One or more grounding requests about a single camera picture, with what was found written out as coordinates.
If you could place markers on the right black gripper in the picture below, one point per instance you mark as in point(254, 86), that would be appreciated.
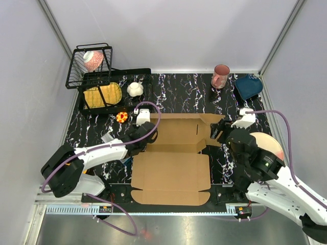
point(223, 125)

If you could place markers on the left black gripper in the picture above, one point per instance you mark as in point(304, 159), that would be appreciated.
point(136, 129)

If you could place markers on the blue grey carton box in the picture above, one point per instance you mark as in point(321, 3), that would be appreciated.
point(107, 138)

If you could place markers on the brown cardboard box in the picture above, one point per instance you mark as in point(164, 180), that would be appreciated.
point(172, 170)

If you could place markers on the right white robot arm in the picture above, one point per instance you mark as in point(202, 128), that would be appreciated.
point(263, 177)

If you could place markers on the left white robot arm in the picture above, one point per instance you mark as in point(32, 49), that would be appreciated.
point(64, 172)

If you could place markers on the red yellow flower toy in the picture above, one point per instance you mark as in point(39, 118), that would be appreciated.
point(122, 117)

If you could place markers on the pink cream round plate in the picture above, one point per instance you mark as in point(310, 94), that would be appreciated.
point(268, 143)

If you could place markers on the pink ceramic mug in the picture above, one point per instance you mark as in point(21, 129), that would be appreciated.
point(220, 76)

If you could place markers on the dark blue dish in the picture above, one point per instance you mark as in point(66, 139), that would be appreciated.
point(248, 86)

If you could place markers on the yellow woven plate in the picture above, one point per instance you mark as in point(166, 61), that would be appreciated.
point(102, 96)

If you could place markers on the pink patterned bowl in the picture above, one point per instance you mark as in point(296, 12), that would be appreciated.
point(92, 60)

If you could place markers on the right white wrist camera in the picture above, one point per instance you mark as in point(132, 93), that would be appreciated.
point(247, 118)

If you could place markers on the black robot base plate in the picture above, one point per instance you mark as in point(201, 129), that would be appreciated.
point(220, 197)

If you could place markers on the black wire dish rack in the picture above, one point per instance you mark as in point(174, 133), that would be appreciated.
point(80, 79)

